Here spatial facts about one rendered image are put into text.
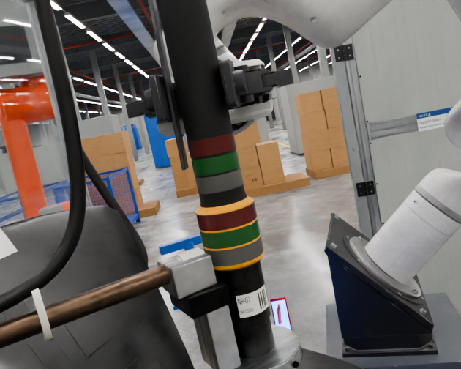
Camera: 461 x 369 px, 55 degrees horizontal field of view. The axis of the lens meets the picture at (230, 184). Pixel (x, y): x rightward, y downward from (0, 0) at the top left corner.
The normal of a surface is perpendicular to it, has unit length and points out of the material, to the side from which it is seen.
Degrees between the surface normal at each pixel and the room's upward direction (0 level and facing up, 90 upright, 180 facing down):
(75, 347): 43
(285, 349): 0
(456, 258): 90
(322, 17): 115
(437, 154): 90
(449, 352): 0
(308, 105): 90
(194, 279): 90
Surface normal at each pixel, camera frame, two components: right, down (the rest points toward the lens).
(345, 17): 0.24, 0.53
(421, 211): -0.69, -0.18
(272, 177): 0.07, 0.14
